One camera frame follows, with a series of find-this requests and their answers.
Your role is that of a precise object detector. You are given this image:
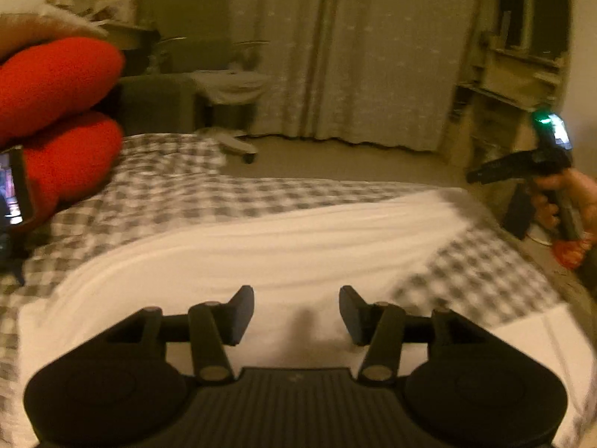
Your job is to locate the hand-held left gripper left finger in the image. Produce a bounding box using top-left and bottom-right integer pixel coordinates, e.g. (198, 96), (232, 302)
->
(106, 284), (256, 383)

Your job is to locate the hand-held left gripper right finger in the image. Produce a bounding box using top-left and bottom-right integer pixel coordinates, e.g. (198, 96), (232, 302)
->
(339, 286), (490, 383)

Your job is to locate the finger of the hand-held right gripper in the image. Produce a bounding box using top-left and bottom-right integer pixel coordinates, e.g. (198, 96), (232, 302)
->
(466, 153), (537, 185)

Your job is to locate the white garment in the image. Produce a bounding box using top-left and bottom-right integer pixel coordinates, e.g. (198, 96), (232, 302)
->
(14, 189), (576, 448)

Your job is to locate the person's right hand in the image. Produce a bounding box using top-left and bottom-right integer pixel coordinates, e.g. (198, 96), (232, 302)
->
(529, 168), (597, 243)

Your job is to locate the black box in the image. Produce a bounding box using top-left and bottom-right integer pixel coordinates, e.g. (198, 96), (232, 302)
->
(504, 186), (533, 242)

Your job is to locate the wooden bookshelf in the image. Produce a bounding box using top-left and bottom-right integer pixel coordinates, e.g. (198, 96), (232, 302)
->
(448, 0), (576, 173)

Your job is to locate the red printed bag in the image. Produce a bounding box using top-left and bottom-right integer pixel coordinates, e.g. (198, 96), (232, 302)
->
(551, 238), (595, 270)

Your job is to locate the grey white checked blanket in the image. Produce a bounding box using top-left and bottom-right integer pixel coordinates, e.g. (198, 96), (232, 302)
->
(0, 133), (565, 430)

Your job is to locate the star print curtain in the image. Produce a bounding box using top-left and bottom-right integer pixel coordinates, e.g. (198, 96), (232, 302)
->
(224, 0), (337, 138)
(322, 0), (502, 152)

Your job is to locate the dark blue phone stand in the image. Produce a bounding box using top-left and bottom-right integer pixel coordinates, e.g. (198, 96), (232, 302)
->
(0, 228), (26, 285)

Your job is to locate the smartphone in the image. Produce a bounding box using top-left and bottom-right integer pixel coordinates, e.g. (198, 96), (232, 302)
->
(0, 146), (35, 231)

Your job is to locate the grey office chair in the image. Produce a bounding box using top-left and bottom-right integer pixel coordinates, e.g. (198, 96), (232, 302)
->
(149, 0), (271, 165)

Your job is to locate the red plush cushion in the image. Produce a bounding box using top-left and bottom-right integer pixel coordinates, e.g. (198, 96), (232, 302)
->
(0, 37), (126, 225)

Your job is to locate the pale desk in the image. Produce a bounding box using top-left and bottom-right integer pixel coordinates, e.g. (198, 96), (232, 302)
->
(47, 23), (157, 52)

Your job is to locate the cream pillow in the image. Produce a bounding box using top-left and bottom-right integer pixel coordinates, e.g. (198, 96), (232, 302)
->
(0, 0), (108, 63)

